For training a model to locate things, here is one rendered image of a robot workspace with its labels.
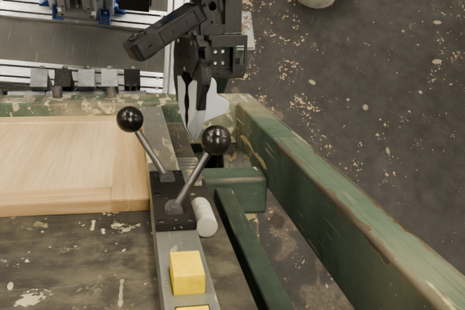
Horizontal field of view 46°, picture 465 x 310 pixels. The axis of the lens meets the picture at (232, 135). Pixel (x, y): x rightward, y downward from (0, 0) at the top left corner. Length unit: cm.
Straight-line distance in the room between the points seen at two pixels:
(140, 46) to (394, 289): 42
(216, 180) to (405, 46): 189
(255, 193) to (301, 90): 145
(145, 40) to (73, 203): 26
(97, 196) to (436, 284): 49
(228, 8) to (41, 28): 158
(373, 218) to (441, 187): 189
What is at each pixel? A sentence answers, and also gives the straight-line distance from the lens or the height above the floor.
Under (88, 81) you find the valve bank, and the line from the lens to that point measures 154.
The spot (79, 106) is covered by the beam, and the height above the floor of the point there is 90.
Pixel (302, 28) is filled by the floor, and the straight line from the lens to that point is 265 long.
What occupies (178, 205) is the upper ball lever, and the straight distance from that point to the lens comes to 68.
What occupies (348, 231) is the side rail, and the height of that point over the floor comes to 150.
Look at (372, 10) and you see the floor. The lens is 285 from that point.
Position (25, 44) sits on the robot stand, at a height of 21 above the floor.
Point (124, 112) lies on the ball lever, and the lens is 76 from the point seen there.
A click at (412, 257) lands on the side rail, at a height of 160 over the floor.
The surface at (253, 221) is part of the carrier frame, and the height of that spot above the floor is 79.
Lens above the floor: 214
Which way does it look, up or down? 67 degrees down
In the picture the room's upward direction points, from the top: 25 degrees clockwise
